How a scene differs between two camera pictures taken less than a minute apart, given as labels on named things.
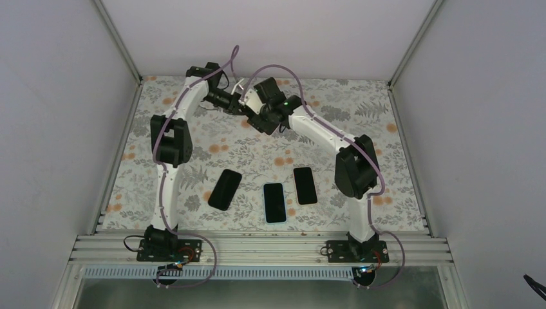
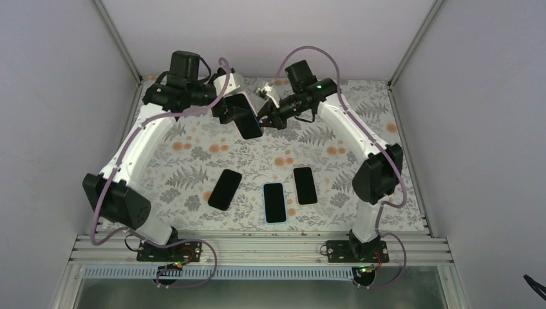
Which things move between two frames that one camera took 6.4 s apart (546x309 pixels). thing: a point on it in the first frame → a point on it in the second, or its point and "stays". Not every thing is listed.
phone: x=274 y=203 stays
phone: x=304 y=185 stays
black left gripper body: x=221 y=102 → x=217 y=111
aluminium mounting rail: x=424 y=249 stays
